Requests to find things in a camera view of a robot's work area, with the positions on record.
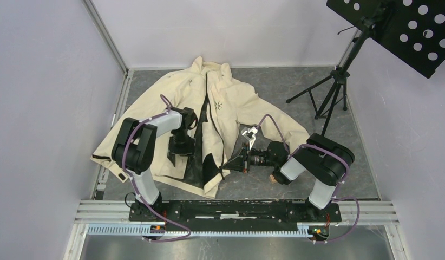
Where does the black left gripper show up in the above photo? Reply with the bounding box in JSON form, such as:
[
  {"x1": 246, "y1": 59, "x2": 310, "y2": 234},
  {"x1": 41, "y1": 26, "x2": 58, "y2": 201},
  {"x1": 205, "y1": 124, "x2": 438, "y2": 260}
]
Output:
[{"x1": 167, "y1": 128, "x2": 195, "y2": 166}]

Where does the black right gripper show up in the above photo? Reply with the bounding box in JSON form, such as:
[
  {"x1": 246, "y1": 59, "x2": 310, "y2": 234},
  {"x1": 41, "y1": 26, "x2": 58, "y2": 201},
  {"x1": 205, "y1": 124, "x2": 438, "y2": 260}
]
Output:
[{"x1": 221, "y1": 142, "x2": 277, "y2": 174}]

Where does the cream zip-up jacket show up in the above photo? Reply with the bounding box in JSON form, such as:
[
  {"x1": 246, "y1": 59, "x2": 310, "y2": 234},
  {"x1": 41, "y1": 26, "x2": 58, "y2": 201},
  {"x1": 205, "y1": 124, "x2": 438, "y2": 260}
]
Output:
[{"x1": 90, "y1": 56, "x2": 311, "y2": 199}]

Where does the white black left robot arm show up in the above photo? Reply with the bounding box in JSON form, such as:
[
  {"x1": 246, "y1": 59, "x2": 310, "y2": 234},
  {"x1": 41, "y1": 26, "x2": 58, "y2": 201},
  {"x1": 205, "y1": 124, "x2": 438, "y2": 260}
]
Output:
[{"x1": 111, "y1": 107, "x2": 198, "y2": 221}]

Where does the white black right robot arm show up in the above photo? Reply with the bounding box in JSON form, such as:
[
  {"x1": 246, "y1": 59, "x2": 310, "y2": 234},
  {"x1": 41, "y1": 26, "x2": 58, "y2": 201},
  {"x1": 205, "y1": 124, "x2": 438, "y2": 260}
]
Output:
[{"x1": 222, "y1": 133, "x2": 356, "y2": 221}]

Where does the small wooden letter block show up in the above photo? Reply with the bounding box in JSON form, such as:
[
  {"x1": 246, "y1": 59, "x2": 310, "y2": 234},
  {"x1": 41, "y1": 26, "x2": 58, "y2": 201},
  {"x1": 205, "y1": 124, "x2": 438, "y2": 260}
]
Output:
[{"x1": 269, "y1": 174, "x2": 277, "y2": 184}]

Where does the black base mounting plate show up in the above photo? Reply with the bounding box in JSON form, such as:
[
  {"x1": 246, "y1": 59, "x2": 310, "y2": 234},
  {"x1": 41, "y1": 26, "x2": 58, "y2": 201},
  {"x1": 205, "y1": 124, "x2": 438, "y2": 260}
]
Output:
[{"x1": 129, "y1": 199, "x2": 342, "y2": 232}]

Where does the black music stand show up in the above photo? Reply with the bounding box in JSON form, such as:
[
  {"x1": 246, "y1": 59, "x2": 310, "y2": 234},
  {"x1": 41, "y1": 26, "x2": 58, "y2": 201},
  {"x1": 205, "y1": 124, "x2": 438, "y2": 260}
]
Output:
[{"x1": 286, "y1": 1, "x2": 445, "y2": 134}]

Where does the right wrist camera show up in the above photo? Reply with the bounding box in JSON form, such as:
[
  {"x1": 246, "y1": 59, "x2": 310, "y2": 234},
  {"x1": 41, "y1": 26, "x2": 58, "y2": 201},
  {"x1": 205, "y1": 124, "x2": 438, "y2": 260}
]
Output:
[{"x1": 241, "y1": 126, "x2": 258, "y2": 144}]

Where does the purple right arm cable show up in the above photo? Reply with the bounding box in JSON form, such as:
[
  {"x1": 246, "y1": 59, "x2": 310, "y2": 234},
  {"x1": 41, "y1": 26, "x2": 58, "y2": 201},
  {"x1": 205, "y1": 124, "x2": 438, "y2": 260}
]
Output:
[{"x1": 256, "y1": 114, "x2": 361, "y2": 245}]

